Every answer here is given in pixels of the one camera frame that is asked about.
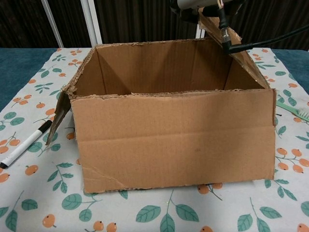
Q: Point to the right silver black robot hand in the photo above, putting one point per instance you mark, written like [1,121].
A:
[193,3]

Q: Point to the brown cardboard box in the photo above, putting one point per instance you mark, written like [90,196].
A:
[173,145]

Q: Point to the green toothbrush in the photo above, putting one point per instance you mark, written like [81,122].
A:
[294,112]

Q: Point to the white marker black cap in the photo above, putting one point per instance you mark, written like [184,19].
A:
[24,146]

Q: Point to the floral leaf print tablecloth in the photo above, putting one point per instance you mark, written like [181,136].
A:
[96,212]

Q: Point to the wide white frame post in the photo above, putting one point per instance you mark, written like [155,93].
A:
[201,32]
[91,24]

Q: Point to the thin white frame post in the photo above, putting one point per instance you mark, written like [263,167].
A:
[53,26]

